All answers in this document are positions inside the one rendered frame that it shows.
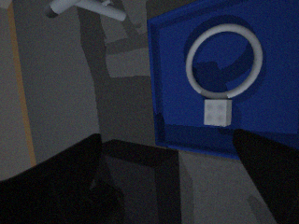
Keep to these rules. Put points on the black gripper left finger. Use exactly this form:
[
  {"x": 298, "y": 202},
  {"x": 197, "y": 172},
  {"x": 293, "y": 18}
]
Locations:
[{"x": 54, "y": 191}]

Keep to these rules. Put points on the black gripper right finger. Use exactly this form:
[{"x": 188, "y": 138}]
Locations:
[{"x": 274, "y": 170}]

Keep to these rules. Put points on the grey horizontal cylinder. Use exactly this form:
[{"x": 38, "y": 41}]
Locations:
[{"x": 56, "y": 7}]

